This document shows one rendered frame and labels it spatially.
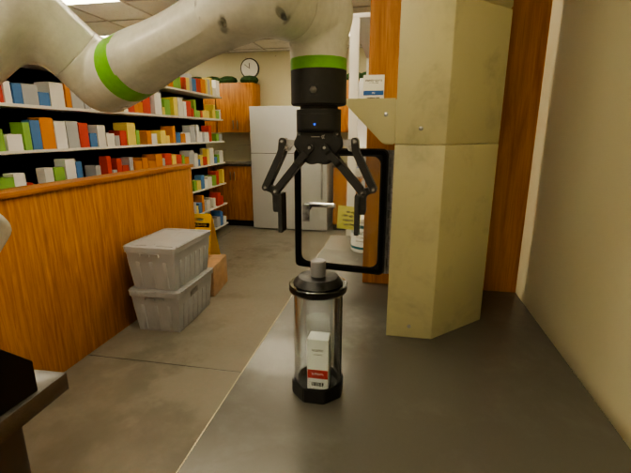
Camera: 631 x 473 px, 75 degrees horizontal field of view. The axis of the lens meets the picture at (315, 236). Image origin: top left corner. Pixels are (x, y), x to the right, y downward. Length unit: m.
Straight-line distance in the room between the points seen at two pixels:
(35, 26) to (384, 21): 0.89
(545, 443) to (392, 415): 0.25
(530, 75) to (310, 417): 1.08
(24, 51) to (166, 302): 2.47
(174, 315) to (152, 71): 2.58
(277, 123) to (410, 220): 5.19
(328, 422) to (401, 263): 0.41
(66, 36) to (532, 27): 1.14
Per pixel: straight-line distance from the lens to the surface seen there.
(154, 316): 3.30
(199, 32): 0.67
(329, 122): 0.69
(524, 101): 1.38
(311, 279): 0.74
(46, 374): 1.08
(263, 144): 6.14
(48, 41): 0.89
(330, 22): 0.68
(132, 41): 0.78
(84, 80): 0.90
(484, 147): 1.08
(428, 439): 0.79
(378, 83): 1.06
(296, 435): 0.77
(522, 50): 1.39
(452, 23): 0.99
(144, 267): 3.18
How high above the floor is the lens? 1.44
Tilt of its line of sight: 14 degrees down
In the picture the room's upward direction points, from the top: straight up
